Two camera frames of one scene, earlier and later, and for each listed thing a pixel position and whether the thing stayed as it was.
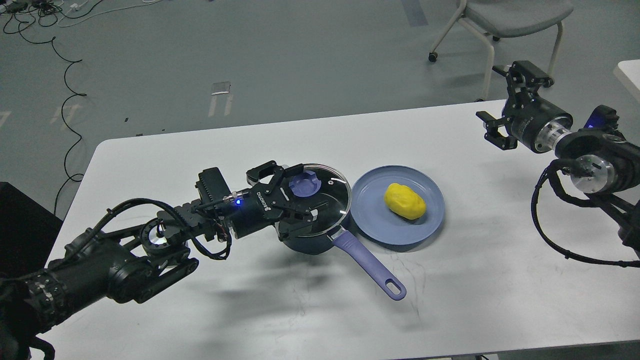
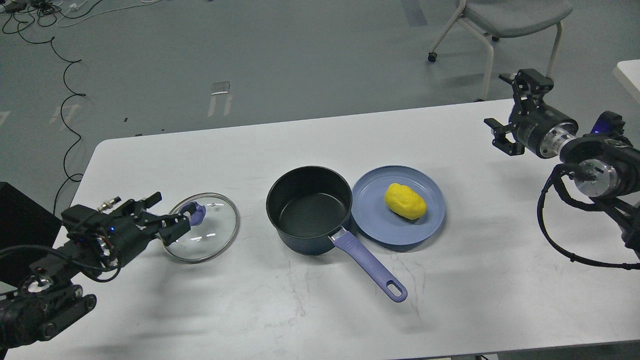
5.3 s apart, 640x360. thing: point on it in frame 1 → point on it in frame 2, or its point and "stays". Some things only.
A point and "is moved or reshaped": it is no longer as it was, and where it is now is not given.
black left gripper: [262, 207] → [128, 228]
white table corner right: [628, 71] stays
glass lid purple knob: [306, 184] is moved or reshaped
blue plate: [372, 217] stays
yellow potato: [404, 201] stays
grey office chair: [492, 19] stays
